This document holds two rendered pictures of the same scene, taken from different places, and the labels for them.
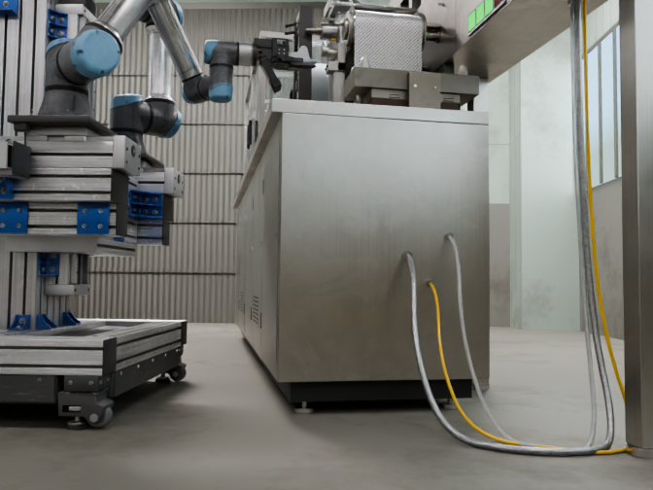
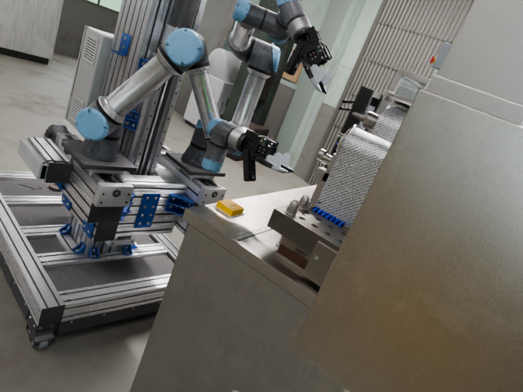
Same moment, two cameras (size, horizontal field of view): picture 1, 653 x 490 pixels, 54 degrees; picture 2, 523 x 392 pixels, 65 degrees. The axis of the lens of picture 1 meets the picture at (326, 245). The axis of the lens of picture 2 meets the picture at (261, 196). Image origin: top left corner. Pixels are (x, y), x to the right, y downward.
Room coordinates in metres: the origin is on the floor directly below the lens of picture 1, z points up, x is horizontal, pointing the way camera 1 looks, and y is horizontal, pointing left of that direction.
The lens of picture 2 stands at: (0.97, -0.71, 1.42)
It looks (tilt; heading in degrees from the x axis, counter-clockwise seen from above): 18 degrees down; 37
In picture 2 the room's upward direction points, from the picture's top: 22 degrees clockwise
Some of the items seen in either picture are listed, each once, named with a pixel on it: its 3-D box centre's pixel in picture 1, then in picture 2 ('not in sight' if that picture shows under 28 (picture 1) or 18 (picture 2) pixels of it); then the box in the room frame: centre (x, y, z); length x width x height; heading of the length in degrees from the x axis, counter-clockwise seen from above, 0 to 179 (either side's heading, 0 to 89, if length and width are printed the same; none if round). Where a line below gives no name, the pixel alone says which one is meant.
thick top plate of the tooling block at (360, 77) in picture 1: (409, 87); (338, 246); (2.02, -0.26, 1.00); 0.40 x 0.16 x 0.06; 101
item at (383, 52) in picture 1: (388, 65); (356, 202); (2.13, -0.20, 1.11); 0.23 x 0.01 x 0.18; 101
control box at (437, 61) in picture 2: not in sight; (441, 56); (2.71, 0.00, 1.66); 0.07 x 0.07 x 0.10; 28
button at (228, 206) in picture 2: not in sight; (229, 207); (1.96, 0.13, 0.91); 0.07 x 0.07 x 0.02; 11
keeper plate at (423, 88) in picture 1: (424, 90); (325, 267); (1.93, -0.29, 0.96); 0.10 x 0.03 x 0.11; 101
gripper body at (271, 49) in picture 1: (270, 53); (257, 147); (2.05, 0.19, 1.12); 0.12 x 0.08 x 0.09; 101
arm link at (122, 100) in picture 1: (128, 113); (208, 131); (2.31, 0.73, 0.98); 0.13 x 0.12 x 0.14; 138
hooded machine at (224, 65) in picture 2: not in sight; (219, 92); (5.32, 4.05, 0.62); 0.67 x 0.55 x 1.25; 88
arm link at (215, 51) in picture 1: (221, 53); (222, 131); (2.02, 0.34, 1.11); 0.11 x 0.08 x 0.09; 101
